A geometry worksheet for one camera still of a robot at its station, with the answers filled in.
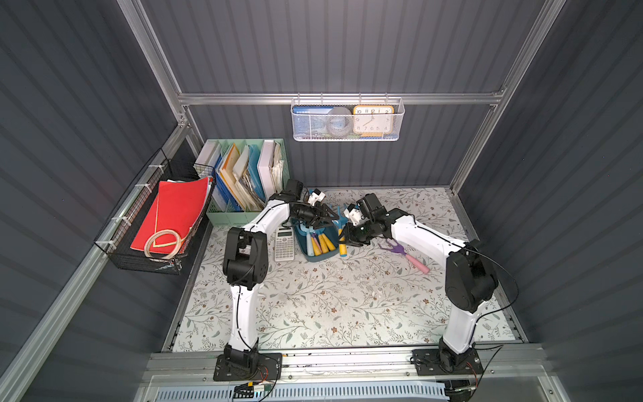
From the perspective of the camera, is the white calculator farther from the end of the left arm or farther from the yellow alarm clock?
the yellow alarm clock

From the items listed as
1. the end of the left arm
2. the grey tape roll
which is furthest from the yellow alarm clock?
the end of the left arm

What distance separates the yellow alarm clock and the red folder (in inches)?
22.0

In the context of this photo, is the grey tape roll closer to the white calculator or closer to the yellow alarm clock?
the yellow alarm clock

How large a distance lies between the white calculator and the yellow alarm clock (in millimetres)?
489

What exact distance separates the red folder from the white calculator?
34 centimetres

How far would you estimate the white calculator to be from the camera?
98 cm

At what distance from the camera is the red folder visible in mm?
693

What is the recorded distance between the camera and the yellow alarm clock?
2.90 ft

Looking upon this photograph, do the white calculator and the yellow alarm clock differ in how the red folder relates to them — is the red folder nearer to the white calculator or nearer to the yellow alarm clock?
the white calculator

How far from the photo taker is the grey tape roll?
88 cm

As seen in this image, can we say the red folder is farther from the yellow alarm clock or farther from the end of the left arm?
the yellow alarm clock

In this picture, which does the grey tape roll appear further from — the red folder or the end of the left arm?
the red folder

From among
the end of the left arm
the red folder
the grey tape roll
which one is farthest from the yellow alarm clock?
the red folder

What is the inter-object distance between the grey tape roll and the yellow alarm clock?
2 centimetres
